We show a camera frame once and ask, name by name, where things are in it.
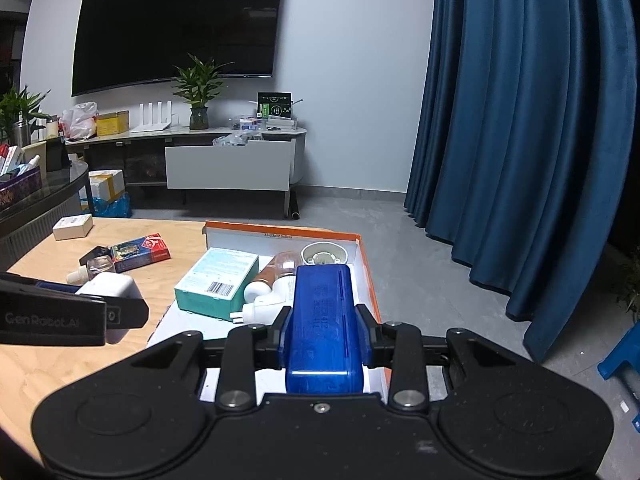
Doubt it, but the long television cabinet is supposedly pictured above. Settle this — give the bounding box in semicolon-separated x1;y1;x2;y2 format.
64;126;309;219

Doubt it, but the cream box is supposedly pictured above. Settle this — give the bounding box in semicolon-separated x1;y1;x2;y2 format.
22;140;49;172

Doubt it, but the black wall television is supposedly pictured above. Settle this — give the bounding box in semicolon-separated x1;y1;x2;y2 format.
71;0;289;98

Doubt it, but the small white box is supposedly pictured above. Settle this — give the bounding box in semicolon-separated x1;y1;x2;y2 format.
52;213;95;241

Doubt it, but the white and yellow carton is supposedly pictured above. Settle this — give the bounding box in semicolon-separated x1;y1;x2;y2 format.
88;169;127;202

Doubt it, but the white and red plastic bag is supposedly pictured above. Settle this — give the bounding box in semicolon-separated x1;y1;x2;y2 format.
58;101;99;141

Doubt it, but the clear refill bottle white cap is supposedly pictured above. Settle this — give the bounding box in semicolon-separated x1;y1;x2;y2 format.
66;254;119;286

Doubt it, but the clear plastic bag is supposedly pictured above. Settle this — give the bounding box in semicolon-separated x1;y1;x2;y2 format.
211;131;262;149

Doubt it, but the dark glass door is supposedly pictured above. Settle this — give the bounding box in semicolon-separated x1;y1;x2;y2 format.
0;0;29;92

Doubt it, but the white heater with amber bottle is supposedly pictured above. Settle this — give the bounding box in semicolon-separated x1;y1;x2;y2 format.
228;249;307;324

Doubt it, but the pile of small boxes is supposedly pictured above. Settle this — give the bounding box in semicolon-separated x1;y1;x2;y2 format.
0;143;42;179

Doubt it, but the clear plastic container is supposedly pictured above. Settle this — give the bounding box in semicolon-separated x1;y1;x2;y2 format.
229;114;299;134

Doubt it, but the white router with antennas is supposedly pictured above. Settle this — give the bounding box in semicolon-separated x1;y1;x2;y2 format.
130;101;183;134

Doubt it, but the blue plastic stool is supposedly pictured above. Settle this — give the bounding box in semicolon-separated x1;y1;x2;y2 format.
597;322;640;434

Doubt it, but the colourful playing card box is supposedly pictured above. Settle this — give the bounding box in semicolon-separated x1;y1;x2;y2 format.
109;233;172;274

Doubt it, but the blue plastic packet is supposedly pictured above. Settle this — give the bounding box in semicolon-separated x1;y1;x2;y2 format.
79;192;134;219

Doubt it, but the teal and white box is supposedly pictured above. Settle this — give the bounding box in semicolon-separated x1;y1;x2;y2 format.
173;247;260;319

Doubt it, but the yellow box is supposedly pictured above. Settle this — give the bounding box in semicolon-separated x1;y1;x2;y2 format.
95;111;131;137

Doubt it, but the small black item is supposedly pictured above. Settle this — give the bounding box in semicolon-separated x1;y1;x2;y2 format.
79;245;112;267

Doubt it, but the potted plant in dark vase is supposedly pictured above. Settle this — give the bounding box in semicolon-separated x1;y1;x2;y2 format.
171;53;235;132

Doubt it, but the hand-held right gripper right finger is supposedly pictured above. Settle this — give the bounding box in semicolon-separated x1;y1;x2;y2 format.
354;303;512;409

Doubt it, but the white round vented heater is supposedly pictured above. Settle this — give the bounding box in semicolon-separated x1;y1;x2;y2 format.
301;241;349;267

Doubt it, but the blue curtain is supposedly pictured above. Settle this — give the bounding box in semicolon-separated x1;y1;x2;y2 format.
403;0;640;362

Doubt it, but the round black glass table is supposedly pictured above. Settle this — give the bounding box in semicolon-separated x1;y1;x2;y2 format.
0;159;95;272

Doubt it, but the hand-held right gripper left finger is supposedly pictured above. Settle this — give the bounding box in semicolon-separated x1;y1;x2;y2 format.
127;304;294;409

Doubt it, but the white cabinet drawer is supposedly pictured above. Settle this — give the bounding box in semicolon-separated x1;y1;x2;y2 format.
164;139;297;193

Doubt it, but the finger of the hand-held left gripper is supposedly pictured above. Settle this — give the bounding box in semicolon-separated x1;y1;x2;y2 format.
104;298;150;332
0;272;104;304

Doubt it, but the black and green box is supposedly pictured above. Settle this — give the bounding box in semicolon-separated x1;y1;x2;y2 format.
257;91;293;119

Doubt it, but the orange and white cardboard box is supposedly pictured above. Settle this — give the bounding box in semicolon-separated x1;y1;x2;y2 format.
146;219;391;404

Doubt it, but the brown tube white cap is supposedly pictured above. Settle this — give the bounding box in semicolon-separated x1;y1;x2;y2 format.
243;262;282;304

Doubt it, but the black stand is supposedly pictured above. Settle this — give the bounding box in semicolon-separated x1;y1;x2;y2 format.
44;137;72;172

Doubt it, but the blue plastic box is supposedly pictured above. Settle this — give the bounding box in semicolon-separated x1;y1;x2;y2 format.
278;264;369;395

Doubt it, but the purple patterned tray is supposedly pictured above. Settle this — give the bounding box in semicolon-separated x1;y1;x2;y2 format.
0;165;44;212

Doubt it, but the plant in metal pot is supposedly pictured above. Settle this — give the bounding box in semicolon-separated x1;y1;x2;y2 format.
0;86;52;147

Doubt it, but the dark leafy plant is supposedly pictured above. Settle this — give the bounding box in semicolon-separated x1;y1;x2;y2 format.
614;247;640;322

